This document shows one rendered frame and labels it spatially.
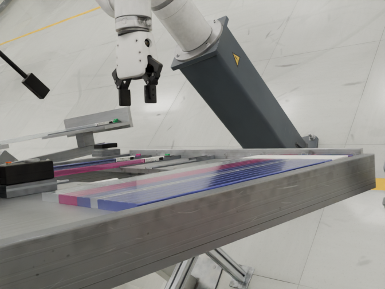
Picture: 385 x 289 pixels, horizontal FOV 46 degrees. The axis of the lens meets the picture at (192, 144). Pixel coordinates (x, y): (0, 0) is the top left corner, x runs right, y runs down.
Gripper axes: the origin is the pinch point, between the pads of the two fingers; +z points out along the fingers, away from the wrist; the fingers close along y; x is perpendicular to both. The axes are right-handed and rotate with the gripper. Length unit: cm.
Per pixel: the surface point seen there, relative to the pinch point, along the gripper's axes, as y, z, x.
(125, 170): -3.2, 15.3, 7.0
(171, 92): 127, -17, -134
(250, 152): -22.7, 12.8, -11.9
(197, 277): 42, 66, -61
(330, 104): 13, -1, -120
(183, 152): -2.3, 12.8, -11.9
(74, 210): -36, 16, 40
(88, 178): 18.9, 18.6, 1.8
